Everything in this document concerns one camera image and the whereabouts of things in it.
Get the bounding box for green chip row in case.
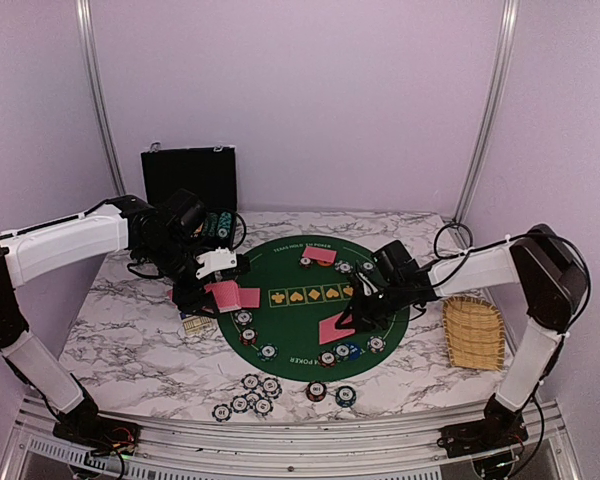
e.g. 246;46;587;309
201;213;219;238

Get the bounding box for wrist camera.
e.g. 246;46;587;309
350;271;379;297
195;248;238;279

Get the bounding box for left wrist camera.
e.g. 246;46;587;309
195;248;238;279

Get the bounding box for teal chip stack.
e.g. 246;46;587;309
335;385;357;408

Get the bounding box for black poker chip case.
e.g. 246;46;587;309
141;146;237;248

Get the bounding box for left aluminium frame post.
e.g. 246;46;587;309
75;0;127;196

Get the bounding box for aluminium frame post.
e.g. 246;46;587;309
75;0;127;196
453;0;520;222

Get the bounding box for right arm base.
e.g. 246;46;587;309
437;420;529;458

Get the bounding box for teal chip row in case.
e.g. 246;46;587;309
216;211;233;239

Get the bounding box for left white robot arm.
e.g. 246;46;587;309
0;190;235;445

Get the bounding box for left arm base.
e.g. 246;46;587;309
53;416;140;455

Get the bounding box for blue small blind button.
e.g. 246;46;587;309
343;342;362;361

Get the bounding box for scattered blue ten chip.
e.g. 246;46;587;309
241;374;260;390
212;403;232;422
230;395;250;413
253;398;273;416
245;391;261;405

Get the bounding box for red playing card deck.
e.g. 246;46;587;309
205;280;242;313

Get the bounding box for brown chip stack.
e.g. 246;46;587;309
305;381;327;402

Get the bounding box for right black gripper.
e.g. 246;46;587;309
335;279;409;332

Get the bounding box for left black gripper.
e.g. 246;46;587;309
140;235;220;318

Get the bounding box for woven bamboo mat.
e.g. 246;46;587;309
442;296;505;371

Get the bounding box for blue chips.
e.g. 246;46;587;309
232;309;253;327
334;261;353;275
367;336;386;354

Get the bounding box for round green poker mat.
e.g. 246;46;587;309
218;235;410;382

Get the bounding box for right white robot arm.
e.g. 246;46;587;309
336;224;592;448

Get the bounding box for right aluminium frame post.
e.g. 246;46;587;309
453;0;520;222

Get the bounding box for gold blue card box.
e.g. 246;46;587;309
181;313;215;336

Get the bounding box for front aluminium rail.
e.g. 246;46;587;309
0;394;581;480

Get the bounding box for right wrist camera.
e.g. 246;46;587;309
350;271;379;297

